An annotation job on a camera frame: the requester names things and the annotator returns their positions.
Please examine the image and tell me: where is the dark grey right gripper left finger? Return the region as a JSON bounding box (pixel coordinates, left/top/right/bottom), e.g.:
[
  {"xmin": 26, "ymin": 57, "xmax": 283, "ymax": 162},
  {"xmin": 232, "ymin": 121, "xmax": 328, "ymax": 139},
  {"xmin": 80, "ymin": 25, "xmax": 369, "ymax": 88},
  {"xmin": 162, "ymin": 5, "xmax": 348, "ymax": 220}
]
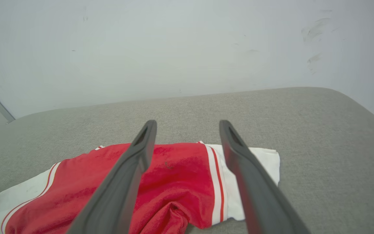
[{"xmin": 66, "ymin": 120, "xmax": 157, "ymax": 234}]

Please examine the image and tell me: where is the red and white shirt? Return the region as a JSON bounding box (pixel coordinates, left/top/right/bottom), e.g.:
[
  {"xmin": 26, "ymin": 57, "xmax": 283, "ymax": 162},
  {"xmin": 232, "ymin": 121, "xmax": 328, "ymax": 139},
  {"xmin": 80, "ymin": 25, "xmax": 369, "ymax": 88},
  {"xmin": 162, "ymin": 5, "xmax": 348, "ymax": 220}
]
[{"xmin": 0, "ymin": 141, "xmax": 281, "ymax": 234}]

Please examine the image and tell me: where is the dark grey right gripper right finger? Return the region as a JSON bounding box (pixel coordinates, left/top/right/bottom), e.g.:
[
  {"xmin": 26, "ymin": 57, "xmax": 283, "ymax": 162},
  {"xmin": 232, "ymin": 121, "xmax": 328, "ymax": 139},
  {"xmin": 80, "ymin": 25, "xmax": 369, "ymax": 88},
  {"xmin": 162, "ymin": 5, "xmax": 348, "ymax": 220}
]
[{"xmin": 219, "ymin": 120, "xmax": 311, "ymax": 234}]

